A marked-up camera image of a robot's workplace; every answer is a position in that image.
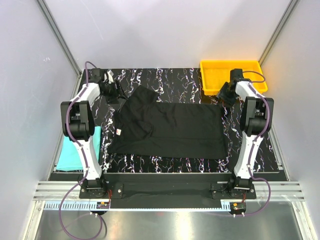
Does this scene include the aluminium frame post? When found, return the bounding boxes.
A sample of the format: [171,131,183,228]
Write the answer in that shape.
[35,0,82,76]
[258,0,300,66]

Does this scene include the white slotted cable duct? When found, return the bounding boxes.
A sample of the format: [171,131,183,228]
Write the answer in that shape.
[44,200,231,212]

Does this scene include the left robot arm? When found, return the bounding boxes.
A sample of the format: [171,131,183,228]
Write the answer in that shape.
[60,68,126,199]

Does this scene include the black t shirt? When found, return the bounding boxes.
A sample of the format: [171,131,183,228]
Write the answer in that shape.
[107,86,228,160]

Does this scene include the left aluminium frame post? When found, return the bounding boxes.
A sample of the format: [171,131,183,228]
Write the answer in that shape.
[35,0,82,76]

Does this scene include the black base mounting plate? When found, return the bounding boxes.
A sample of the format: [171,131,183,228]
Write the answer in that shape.
[82,173,257,200]

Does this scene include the purple cable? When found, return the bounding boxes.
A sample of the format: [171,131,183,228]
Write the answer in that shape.
[242,70,272,216]
[58,61,108,238]

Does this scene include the yellow plastic tray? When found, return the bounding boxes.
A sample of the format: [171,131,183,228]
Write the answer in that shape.
[199,60,268,96]

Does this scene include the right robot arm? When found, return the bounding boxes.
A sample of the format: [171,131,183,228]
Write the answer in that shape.
[217,68,275,199]

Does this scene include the folded teal t shirt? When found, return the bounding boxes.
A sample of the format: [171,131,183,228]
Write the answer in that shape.
[56,126,102,172]

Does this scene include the right aluminium frame post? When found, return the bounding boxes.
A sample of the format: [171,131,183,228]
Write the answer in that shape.
[258,0,300,66]

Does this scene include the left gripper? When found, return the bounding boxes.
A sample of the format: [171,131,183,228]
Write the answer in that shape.
[101,80,128,105]

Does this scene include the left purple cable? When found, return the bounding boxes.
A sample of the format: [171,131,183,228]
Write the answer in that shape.
[58,61,108,238]

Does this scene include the black marble pattern mat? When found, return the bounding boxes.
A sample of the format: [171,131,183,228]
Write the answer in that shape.
[49,67,283,174]

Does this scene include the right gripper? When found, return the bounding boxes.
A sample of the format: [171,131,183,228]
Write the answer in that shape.
[214,81,239,108]

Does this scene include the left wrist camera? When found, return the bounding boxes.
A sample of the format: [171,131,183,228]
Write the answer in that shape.
[104,70,114,85]

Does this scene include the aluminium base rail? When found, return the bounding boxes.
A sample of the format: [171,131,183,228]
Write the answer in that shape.
[33,181,304,201]

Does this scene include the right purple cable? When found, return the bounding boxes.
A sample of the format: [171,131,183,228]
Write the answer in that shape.
[242,70,272,216]

